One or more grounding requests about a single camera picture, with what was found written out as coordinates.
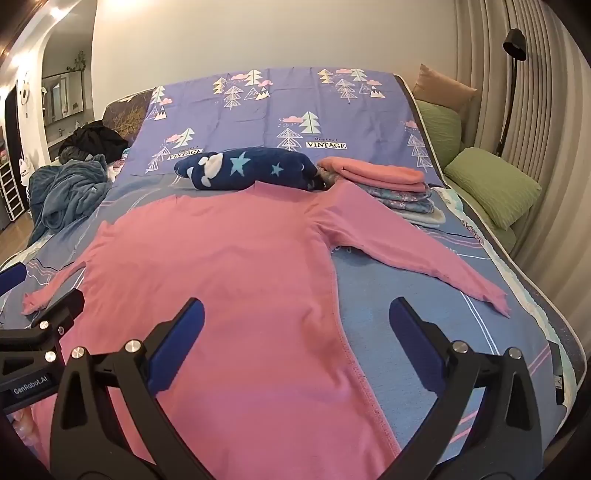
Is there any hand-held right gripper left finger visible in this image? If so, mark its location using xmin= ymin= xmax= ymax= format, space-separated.
xmin=48 ymin=298 xmax=218 ymax=480

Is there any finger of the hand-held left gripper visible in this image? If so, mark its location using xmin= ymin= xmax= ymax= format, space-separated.
xmin=0 ymin=291 xmax=87 ymax=367
xmin=0 ymin=264 xmax=28 ymax=296

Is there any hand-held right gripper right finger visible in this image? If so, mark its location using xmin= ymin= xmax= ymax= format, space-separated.
xmin=376 ymin=296 xmax=543 ymax=480

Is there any pink long-sleeved shirt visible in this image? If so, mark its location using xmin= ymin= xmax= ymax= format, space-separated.
xmin=22 ymin=181 xmax=511 ymax=480

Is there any black clothes pile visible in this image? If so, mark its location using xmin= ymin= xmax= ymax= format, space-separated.
xmin=59 ymin=124 xmax=130 ymax=160

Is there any blue striped bedsheet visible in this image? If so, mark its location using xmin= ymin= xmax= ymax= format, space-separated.
xmin=0 ymin=175 xmax=573 ymax=480

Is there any blue-grey fleece blanket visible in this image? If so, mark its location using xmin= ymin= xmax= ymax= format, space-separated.
xmin=28 ymin=154 xmax=112 ymax=237

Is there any light blue folded garment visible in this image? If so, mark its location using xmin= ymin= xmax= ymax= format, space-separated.
xmin=392 ymin=202 xmax=447 ymax=228

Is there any mattress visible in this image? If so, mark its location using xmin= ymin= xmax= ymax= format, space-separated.
xmin=397 ymin=74 xmax=588 ymax=416

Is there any navy star print rolled blanket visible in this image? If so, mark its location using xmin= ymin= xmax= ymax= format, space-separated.
xmin=174 ymin=148 xmax=324 ymax=192

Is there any green pillow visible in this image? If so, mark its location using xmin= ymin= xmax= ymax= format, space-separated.
xmin=443 ymin=148 xmax=544 ymax=232
xmin=416 ymin=100 xmax=465 ymax=169

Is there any brown patterned pillow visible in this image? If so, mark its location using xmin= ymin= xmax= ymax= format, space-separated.
xmin=102 ymin=88 xmax=156 ymax=142

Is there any purple tree print sheet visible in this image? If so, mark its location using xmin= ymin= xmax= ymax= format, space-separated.
xmin=124 ymin=68 xmax=446 ymax=190

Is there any beige curtain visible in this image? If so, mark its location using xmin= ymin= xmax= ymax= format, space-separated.
xmin=455 ymin=0 xmax=591 ymax=352

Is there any tan pillow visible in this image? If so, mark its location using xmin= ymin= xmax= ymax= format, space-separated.
xmin=412 ymin=64 xmax=478 ymax=114

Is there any black floor lamp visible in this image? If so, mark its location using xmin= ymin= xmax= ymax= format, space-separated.
xmin=495 ymin=28 xmax=528 ymax=158

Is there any wall mirror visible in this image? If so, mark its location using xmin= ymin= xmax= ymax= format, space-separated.
xmin=41 ymin=71 xmax=86 ymax=128

